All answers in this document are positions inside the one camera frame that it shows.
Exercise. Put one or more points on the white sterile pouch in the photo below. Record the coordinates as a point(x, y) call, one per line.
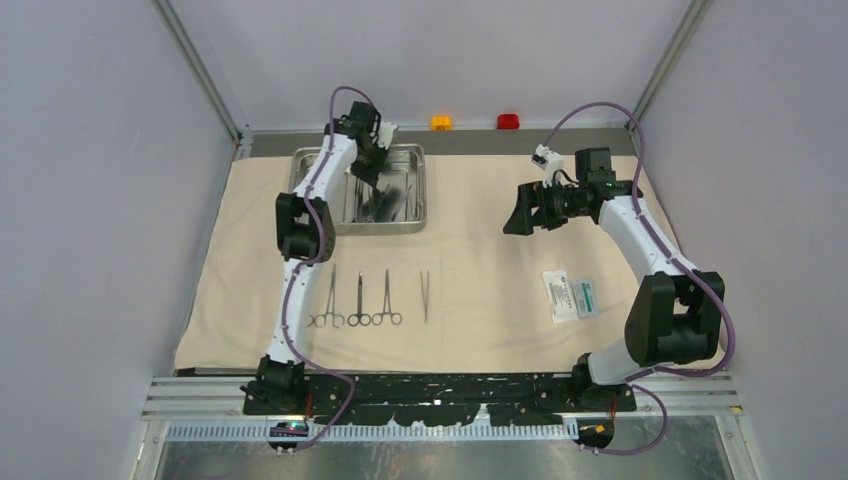
point(563, 307)

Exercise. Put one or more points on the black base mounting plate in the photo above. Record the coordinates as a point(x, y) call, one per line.
point(516, 399)

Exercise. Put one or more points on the short steel scissors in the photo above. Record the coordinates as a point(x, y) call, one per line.
point(359, 317)

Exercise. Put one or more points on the steel tray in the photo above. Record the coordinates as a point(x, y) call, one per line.
point(341, 203)
point(402, 168)

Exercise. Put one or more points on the left steel tray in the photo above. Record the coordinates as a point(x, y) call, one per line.
point(341, 203)

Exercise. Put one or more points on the red button block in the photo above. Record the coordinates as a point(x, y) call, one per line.
point(508, 121)

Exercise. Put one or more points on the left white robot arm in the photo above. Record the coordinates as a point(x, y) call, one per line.
point(305, 237)

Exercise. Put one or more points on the long steel forceps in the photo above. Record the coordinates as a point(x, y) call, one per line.
point(329, 315)

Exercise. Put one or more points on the right steel tray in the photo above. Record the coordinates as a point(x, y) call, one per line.
point(402, 168)

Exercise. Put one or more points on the steel tweezers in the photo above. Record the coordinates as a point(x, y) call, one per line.
point(425, 292)
point(362, 208)
point(401, 204)

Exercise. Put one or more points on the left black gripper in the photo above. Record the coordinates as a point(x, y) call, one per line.
point(371, 176)

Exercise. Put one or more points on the yellow button block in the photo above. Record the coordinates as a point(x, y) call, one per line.
point(441, 123)

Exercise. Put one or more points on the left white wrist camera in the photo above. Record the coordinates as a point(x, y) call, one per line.
point(385, 134)

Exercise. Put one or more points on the beige cloth wrap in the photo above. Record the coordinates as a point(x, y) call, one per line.
point(488, 307)

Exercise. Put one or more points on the green white packet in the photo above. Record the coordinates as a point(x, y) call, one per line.
point(585, 298)

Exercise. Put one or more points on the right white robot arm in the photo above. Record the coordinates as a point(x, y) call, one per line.
point(675, 318)

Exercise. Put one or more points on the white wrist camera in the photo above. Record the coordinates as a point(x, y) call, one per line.
point(549, 161)
point(385, 134)

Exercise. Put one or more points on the wire mesh steel basket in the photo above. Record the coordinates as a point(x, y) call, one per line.
point(390, 229)

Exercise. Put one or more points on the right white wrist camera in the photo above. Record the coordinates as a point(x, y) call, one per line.
point(549, 161)

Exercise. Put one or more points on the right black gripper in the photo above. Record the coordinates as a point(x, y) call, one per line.
point(532, 195)

